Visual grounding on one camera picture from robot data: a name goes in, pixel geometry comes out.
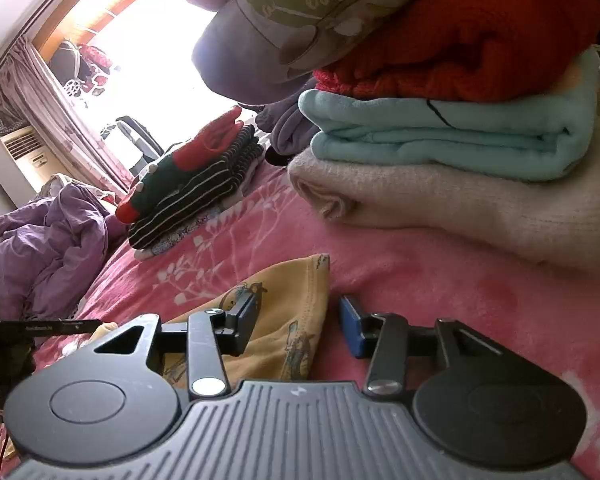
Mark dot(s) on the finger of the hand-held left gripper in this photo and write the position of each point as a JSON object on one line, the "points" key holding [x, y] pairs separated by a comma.
{"points": [[77, 326]]}

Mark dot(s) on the black white striped garment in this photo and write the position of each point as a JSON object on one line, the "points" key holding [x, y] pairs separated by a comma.
{"points": [[195, 195]]}

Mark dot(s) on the lavender leaf print garment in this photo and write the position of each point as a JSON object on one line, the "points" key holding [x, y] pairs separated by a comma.
{"points": [[260, 35]]}

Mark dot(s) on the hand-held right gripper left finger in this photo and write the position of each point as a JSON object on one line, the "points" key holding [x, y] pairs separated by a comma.
{"points": [[245, 320]]}

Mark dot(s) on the black curtain rod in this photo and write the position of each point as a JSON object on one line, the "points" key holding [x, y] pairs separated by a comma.
{"points": [[30, 12]]}

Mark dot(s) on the red knit folded sweater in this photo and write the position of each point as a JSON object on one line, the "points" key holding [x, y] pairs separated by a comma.
{"points": [[480, 35]]}

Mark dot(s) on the grey folded garment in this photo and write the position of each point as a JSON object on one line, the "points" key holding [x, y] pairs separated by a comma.
{"points": [[292, 130]]}

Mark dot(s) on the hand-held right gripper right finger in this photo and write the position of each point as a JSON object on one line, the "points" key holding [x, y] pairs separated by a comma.
{"points": [[352, 327]]}

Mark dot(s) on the hanging red dark clothes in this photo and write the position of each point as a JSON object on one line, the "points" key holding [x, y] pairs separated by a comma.
{"points": [[87, 60]]}

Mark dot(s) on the beige folded blanket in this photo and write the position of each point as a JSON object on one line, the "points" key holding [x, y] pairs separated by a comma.
{"points": [[480, 210]]}

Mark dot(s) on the red green knit sweater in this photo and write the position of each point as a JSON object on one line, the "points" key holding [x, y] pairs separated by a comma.
{"points": [[190, 155]]}

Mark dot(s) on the pink floral curtain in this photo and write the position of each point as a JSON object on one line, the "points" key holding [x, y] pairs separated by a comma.
{"points": [[55, 105]]}

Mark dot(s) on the black metal frame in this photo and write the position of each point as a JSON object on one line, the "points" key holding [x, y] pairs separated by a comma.
{"points": [[140, 140]]}

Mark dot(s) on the pink floral bed sheet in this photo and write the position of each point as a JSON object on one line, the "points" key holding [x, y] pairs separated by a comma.
{"points": [[430, 285]]}

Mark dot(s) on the yellow printed garment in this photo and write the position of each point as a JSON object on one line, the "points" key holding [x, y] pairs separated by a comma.
{"points": [[290, 290]]}

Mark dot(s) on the light teal folded garment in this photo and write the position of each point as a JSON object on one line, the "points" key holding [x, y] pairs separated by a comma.
{"points": [[430, 130]]}

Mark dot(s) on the purple duvet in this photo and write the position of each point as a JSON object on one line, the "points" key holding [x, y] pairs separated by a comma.
{"points": [[40, 250]]}

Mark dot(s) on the white air conditioner unit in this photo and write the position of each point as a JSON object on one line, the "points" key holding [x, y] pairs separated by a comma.
{"points": [[20, 160]]}

